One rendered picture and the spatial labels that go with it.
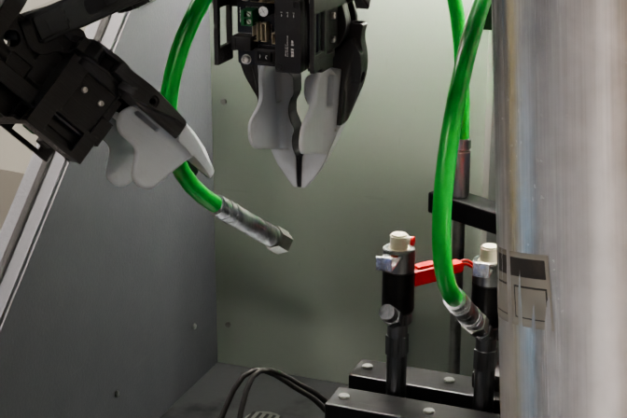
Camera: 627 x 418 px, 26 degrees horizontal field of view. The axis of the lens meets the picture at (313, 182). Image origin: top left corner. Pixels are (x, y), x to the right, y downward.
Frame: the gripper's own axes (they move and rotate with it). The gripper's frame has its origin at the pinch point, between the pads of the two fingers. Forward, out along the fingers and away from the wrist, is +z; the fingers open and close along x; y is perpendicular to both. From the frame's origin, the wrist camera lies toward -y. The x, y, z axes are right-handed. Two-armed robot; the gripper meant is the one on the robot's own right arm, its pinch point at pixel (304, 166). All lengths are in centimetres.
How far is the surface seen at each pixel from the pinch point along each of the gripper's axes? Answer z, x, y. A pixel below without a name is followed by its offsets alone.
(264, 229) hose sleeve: 10.2, -8.7, -12.7
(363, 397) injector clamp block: 26.2, -1.0, -16.5
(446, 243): 5.7, 9.7, -3.2
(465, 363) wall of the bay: 36, 0, -47
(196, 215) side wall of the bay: 21, -30, -43
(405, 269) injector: 14.2, 2.2, -18.0
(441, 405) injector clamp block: 26.2, 5.9, -17.5
